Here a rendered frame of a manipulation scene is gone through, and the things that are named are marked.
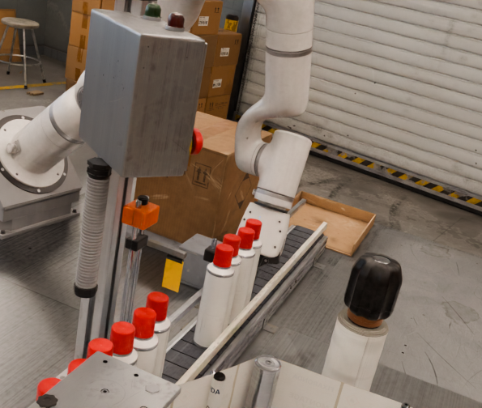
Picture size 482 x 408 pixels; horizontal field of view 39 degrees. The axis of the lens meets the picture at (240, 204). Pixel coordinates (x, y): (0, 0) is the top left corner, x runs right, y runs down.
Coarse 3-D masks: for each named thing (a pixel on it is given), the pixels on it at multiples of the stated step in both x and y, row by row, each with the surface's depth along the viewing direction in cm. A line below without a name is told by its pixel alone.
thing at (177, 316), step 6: (300, 204) 185; (288, 210) 179; (294, 210) 180; (198, 294) 129; (192, 300) 126; (198, 300) 128; (186, 306) 124; (192, 306) 126; (174, 312) 121; (180, 312) 122; (186, 312) 124; (168, 318) 119; (174, 318) 119; (180, 318) 122; (174, 324) 120
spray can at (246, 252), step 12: (240, 228) 131; (252, 240) 130; (240, 252) 130; (252, 252) 131; (252, 264) 132; (240, 276) 132; (240, 288) 133; (240, 300) 134; (240, 312) 136; (228, 324) 136
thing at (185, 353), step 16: (288, 240) 181; (304, 240) 183; (288, 256) 172; (304, 256) 174; (272, 272) 162; (288, 272) 163; (256, 288) 153; (192, 336) 130; (176, 352) 124; (192, 352) 125; (176, 368) 120; (208, 368) 124
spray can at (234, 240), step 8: (224, 240) 126; (232, 240) 125; (240, 240) 126; (232, 256) 126; (232, 264) 126; (240, 264) 127; (232, 280) 127; (232, 288) 128; (232, 296) 130; (224, 320) 131; (224, 328) 132
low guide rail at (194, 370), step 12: (324, 228) 187; (312, 240) 176; (300, 252) 167; (288, 264) 160; (276, 276) 152; (264, 288) 146; (252, 300) 140; (252, 312) 139; (240, 324) 133; (228, 336) 128; (216, 348) 122; (204, 360) 118; (192, 372) 114; (180, 384) 110
